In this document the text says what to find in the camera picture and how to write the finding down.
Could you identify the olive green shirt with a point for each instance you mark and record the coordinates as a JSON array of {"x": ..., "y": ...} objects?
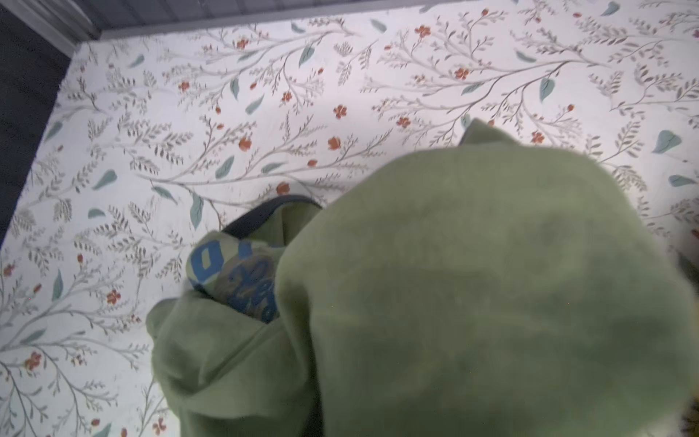
[{"x": 488, "y": 289}]

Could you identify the aluminium corner frame post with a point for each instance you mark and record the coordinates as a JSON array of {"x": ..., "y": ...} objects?
[{"x": 62, "y": 23}]

